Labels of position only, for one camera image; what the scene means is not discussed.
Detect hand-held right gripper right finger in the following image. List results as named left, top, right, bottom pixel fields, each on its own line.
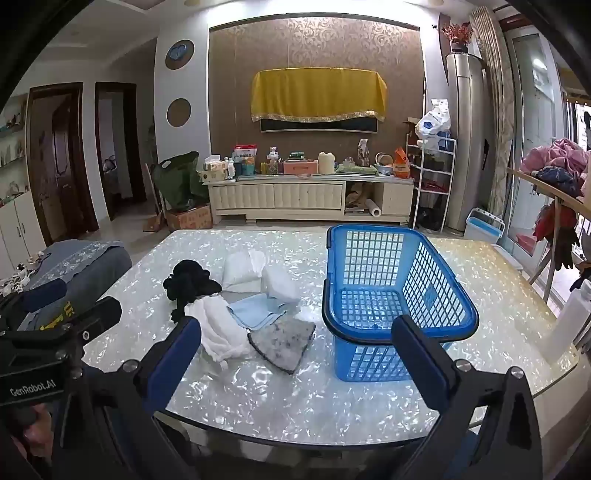
left=392, top=316, right=544, bottom=480

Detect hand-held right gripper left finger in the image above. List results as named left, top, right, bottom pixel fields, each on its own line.
left=51, top=316, right=202, bottom=480

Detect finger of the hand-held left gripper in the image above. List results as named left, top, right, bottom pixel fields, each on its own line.
left=21, top=278, right=68, bottom=315
left=9, top=296, right=123, bottom=352

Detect white fluffy cloth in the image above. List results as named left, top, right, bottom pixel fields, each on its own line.
left=185, top=295, right=256, bottom=366

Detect blue plastic basket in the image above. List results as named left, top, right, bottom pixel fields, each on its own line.
left=322, top=224, right=479, bottom=383

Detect black cloth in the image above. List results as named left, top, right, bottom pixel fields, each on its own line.
left=163, top=259, right=223, bottom=324

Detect light blue cloth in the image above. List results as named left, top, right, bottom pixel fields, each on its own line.
left=226, top=292, right=288, bottom=331

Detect grey cloth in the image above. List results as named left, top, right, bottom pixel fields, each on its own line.
left=247, top=315, right=317, bottom=375

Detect white textured towel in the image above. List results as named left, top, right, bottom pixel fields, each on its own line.
left=222, top=249, right=267, bottom=294

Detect white sponge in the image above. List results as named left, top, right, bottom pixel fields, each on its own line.
left=262, top=266, right=302, bottom=306

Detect chair with blue-grey cover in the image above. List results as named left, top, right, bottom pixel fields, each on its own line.
left=18, top=239, right=134, bottom=333

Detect white side cabinet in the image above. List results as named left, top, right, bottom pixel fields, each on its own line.
left=0, top=189, right=47, bottom=280

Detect cardboard box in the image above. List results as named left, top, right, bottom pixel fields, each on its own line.
left=165, top=204, right=214, bottom=232

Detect dark wooden door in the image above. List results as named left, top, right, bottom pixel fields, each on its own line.
left=27, top=82, right=100, bottom=247

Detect green bag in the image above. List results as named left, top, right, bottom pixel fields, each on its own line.
left=152, top=151, right=211, bottom=213

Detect white and blue bucket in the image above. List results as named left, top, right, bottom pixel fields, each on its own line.
left=464, top=208, right=505, bottom=245

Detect white plastic bottle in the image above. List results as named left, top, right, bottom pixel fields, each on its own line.
left=539, top=276, right=591, bottom=366

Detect tissue box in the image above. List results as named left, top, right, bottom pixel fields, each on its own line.
left=202, top=156, right=230, bottom=184

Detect red clothes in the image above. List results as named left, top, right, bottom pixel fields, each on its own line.
left=533, top=202, right=581, bottom=271

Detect orange snack bag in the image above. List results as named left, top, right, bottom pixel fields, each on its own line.
left=392, top=147, right=413, bottom=179

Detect cream television cabinet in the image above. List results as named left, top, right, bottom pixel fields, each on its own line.
left=208, top=174, right=415, bottom=227

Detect wooden clothes drying rack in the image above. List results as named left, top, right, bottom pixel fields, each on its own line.
left=505, top=166, right=591, bottom=305

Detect red and white box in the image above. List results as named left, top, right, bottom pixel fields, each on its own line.
left=232, top=145, right=258, bottom=176

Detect pink storage box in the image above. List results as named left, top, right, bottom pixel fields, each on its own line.
left=283, top=159, right=320, bottom=175

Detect standing air conditioner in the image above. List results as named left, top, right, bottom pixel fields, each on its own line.
left=444, top=52, right=489, bottom=232

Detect white plastic bags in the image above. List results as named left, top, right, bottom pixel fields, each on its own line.
left=414, top=98, right=452, bottom=154

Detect pink clothes pile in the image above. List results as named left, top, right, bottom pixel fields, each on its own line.
left=521, top=137, right=591, bottom=175

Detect patterned curtain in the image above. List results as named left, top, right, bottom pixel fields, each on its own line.
left=469, top=7, right=516, bottom=232

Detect yellow dust cover cloth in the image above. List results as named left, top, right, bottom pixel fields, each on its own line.
left=250, top=69, right=389, bottom=123

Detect red flower vase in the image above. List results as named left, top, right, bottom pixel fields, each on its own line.
left=441, top=21, right=475, bottom=54

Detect white wire shelf rack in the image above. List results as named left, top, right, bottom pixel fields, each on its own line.
left=405, top=134, right=457, bottom=232

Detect round brown wall panel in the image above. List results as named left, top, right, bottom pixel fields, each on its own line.
left=165, top=97, right=193, bottom=128

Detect wall television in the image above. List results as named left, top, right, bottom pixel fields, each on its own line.
left=260, top=113, right=379, bottom=134

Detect round wall decoration blue plate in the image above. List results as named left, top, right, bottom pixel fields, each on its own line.
left=165, top=39, right=195, bottom=71

